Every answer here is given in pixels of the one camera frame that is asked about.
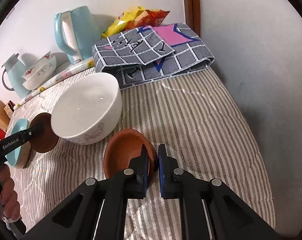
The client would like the blue square plate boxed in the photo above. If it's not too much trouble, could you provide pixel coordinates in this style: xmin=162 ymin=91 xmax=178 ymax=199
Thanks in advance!
xmin=5 ymin=118 xmax=31 ymax=168

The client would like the brown clay bowl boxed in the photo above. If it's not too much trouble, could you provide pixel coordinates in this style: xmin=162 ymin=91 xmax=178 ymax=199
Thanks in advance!
xmin=30 ymin=113 xmax=59 ymax=153
xmin=103 ymin=128 xmax=158 ymax=185

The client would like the white ceramic bowl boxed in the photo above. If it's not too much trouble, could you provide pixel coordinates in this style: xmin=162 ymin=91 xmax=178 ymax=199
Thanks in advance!
xmin=51 ymin=73 xmax=122 ymax=145

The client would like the person's left hand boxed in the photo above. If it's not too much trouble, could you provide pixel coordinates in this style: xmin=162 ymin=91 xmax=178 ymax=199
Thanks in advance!
xmin=0 ymin=164 xmax=20 ymax=220

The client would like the wooden chair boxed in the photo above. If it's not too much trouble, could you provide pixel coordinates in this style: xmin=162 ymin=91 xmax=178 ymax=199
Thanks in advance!
xmin=0 ymin=101 xmax=10 ymax=132

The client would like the patterned gift box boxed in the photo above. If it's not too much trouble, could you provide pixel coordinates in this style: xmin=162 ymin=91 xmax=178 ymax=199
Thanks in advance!
xmin=4 ymin=100 xmax=15 ymax=119

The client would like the large white swirl bowl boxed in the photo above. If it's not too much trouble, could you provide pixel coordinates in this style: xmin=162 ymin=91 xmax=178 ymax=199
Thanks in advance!
xmin=23 ymin=56 xmax=57 ymax=90

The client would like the light blue thermos jug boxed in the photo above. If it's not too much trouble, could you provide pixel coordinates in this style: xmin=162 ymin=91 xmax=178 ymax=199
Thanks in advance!
xmin=2 ymin=53 xmax=31 ymax=99

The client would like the bowl with red bat pattern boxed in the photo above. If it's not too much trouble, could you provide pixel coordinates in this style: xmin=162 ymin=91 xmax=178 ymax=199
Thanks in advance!
xmin=21 ymin=51 xmax=51 ymax=80

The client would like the striped quilted table cover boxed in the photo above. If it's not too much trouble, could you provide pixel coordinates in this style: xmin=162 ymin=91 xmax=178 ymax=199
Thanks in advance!
xmin=10 ymin=68 xmax=276 ymax=239

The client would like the fruit pattern plastic mat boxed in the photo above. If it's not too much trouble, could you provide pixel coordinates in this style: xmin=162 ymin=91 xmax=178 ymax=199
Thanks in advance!
xmin=13 ymin=57 xmax=94 ymax=111

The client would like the light blue electric kettle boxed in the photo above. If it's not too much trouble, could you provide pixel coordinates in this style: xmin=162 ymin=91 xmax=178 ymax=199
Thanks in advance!
xmin=54 ymin=6 xmax=101 ymax=64

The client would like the grey checked folded cloth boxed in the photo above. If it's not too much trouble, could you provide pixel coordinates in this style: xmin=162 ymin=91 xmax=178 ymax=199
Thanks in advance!
xmin=92 ymin=23 xmax=214 ymax=89

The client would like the yellow chips bag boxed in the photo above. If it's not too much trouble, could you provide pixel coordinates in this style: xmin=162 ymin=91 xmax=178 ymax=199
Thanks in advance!
xmin=102 ymin=6 xmax=170 ymax=39

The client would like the brown wooden door frame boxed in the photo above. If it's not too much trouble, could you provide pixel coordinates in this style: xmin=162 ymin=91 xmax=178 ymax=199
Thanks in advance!
xmin=184 ymin=0 xmax=201 ymax=36

